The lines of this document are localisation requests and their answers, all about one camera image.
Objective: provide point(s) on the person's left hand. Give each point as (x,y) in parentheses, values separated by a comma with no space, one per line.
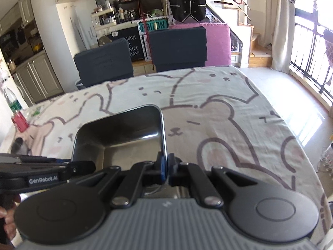
(11,226)

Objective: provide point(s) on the red drink can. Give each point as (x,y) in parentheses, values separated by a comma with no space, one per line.
(20,122)

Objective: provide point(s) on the clear water bottle green label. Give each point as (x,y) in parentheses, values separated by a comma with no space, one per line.
(11,100)

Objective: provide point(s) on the black vest with white trim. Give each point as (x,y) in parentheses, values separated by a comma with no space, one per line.
(187,0)

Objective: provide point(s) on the staircase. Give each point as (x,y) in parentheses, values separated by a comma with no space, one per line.
(242,39)

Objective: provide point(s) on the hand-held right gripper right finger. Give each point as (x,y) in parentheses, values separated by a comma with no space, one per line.
(172,170)

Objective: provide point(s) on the steel rectangular tray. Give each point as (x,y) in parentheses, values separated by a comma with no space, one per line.
(122,132)

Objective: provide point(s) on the black lettered board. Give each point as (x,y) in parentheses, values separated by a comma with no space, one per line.
(132,44)

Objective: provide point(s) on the dark grey chair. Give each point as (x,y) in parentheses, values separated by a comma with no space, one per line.
(104,62)
(178,49)

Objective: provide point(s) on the dark waste bin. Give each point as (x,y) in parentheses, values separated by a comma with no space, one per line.
(78,84)

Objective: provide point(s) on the cream kitchen base cabinet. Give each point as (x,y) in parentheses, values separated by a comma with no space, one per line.
(39,80)

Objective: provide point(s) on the teal licence plate sign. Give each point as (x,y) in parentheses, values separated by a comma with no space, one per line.
(153,25)

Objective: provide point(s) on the beige curtain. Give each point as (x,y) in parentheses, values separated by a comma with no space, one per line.
(283,26)

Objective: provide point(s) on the round steel bowl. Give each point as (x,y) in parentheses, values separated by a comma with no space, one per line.
(21,145)

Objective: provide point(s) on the shelf with bottles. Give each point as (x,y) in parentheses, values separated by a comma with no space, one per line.
(111,15)

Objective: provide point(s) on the green snack packet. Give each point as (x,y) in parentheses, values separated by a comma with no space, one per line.
(33,113)

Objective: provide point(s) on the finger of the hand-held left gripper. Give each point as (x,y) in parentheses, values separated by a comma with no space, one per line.
(83,168)

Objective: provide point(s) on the bear print tablecloth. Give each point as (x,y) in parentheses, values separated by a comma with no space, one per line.
(221,109)

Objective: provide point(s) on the window guard rail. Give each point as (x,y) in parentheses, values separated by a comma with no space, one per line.
(312,60)

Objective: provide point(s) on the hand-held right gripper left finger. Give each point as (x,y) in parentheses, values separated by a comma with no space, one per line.
(164,170)

